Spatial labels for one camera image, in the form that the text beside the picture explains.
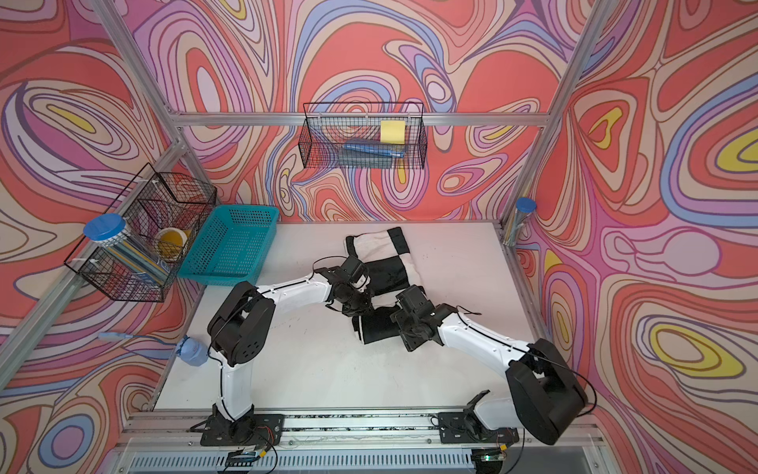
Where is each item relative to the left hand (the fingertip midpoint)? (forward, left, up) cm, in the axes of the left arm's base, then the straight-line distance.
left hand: (379, 312), depth 91 cm
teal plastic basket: (+31, +59, -4) cm, 67 cm away
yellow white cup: (+5, +53, +28) cm, 60 cm away
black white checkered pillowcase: (+17, -4, +1) cm, 17 cm away
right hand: (-8, -5, +1) cm, 9 cm away
